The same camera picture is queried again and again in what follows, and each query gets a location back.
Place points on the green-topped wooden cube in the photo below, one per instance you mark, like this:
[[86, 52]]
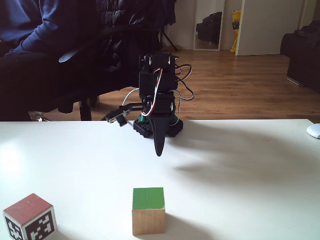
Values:
[[148, 212]]

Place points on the tag-printed multicolour cube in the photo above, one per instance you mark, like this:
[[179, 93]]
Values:
[[30, 220]]

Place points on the green table clamp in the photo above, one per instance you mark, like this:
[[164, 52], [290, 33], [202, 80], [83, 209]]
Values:
[[142, 118]]

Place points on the black office chair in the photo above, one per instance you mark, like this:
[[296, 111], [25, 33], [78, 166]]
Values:
[[82, 82]]

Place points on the white-framed mirror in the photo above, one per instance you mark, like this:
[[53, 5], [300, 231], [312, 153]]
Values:
[[208, 25]]

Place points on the black quilted jacket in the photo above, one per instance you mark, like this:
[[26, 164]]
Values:
[[117, 12]]

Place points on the yellow bag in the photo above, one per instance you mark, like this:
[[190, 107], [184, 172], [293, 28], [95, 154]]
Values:
[[236, 27]]

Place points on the white door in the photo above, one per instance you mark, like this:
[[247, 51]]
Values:
[[270, 27]]

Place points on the black sofa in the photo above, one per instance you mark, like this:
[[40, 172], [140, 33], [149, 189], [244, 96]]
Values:
[[303, 57]]

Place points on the white computer mouse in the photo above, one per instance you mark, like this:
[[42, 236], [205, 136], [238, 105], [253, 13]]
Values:
[[314, 130]]

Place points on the person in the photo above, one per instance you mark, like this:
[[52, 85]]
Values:
[[22, 50]]

